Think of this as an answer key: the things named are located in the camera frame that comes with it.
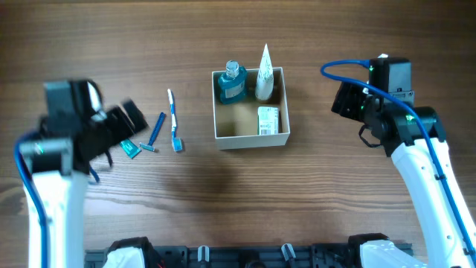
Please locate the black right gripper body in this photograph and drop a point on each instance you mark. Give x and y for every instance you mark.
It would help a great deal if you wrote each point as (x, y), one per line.
(347, 101)

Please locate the red green toothpaste tube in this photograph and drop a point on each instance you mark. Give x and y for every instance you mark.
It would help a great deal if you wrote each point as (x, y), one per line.
(130, 148)

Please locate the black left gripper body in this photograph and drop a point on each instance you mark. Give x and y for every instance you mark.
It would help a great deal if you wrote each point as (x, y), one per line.
(112, 126)

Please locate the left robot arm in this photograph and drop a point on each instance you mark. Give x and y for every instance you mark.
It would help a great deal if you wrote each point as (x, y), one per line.
(54, 165)

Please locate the white cardboard box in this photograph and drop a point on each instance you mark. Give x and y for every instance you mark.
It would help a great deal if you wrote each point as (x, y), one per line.
(236, 125)

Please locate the blue mouthwash bottle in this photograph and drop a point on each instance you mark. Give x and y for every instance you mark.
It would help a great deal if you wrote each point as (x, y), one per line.
(232, 83)

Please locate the blue disposable razor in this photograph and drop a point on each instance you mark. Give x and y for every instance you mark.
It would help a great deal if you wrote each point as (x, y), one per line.
(149, 146)

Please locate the blue white toothbrush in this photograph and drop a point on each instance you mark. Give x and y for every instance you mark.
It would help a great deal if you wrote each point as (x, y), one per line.
(176, 141)

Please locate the white lotion tube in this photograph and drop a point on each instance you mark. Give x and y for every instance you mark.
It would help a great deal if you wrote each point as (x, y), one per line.
(265, 77)

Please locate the green white soap bar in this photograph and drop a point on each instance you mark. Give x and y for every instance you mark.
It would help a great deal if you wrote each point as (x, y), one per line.
(268, 119)

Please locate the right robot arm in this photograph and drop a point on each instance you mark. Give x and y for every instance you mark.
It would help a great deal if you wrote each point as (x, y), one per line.
(378, 93)

